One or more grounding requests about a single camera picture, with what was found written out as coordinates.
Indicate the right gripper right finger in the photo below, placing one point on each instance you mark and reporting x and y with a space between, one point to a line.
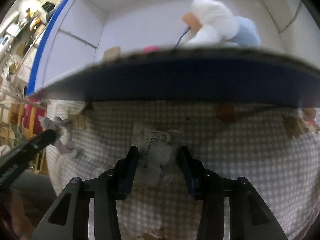
193 173

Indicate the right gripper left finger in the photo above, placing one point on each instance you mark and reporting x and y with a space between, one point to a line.
124 174

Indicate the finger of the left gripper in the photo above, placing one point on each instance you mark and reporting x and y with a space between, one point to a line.
20 156

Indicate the white plush doll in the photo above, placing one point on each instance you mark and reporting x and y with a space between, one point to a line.
157 155

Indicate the checkered bed sheet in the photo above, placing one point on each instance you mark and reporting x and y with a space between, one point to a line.
277 149

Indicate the blue white cardboard box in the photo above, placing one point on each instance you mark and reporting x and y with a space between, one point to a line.
91 50

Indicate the light blue plush toy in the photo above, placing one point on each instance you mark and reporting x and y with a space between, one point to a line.
212 23

